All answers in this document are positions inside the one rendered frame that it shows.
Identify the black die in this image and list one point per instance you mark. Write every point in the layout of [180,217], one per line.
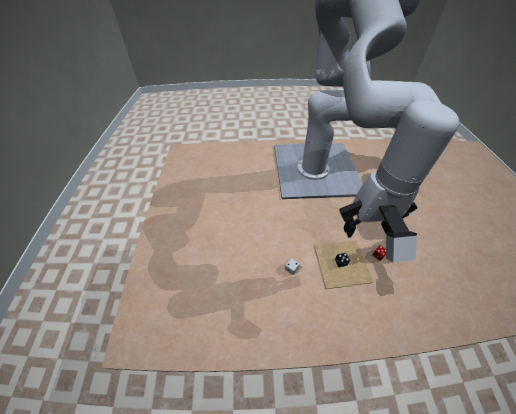
[342,259]

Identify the red die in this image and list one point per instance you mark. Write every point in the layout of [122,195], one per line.
[379,253]

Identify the grey die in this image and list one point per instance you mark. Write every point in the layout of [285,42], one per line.
[292,266]

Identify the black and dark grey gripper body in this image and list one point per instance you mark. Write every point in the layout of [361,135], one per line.
[374,194]

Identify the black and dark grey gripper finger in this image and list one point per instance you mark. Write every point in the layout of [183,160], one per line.
[410,210]
[350,225]

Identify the tan mat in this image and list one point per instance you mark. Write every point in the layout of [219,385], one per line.
[355,273]

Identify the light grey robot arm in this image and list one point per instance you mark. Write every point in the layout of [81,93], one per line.
[426,125]

